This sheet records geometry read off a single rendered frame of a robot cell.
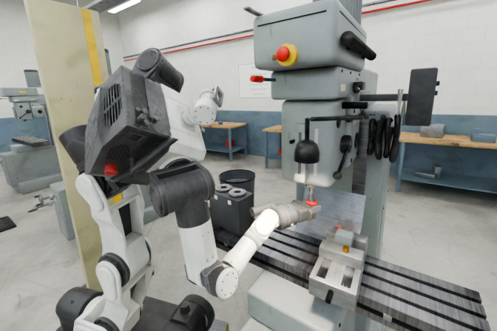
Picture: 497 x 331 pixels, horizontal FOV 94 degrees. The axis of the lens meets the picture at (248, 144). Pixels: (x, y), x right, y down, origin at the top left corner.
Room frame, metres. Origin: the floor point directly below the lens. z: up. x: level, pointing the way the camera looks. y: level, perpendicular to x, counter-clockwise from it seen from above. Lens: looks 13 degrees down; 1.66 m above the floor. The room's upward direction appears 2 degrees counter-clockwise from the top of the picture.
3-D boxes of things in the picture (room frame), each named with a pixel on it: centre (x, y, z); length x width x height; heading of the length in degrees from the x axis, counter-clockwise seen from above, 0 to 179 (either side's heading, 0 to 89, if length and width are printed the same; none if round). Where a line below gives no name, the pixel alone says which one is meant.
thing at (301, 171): (0.80, -0.19, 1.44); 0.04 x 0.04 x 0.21; 55
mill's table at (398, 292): (0.92, -0.20, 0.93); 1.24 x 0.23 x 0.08; 55
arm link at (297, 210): (0.84, -0.17, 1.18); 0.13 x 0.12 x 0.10; 30
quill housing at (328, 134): (0.89, -0.25, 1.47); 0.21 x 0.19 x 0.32; 55
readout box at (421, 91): (0.94, -0.70, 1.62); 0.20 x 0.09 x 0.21; 145
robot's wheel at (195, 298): (1.03, 0.31, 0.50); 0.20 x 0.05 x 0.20; 72
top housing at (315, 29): (0.90, -0.26, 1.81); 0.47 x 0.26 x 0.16; 145
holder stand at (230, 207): (1.14, 0.10, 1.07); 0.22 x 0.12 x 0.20; 49
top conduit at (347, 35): (0.83, -0.39, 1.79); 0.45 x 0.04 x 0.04; 145
